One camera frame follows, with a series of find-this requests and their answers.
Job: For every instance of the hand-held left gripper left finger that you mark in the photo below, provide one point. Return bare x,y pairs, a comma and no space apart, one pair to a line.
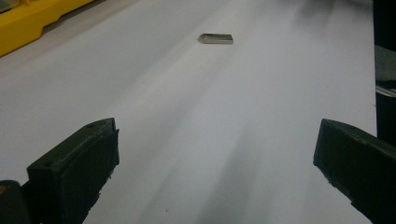
74,168

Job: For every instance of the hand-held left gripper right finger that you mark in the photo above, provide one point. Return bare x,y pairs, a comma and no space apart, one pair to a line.
358,161

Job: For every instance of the small silver metal block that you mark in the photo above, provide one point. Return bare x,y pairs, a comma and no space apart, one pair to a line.
216,38

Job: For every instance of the dark stand with grey pad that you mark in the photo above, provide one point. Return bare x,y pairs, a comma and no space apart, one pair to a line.
385,71

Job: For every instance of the yellow plastic case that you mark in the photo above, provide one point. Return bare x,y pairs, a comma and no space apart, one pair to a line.
28,21

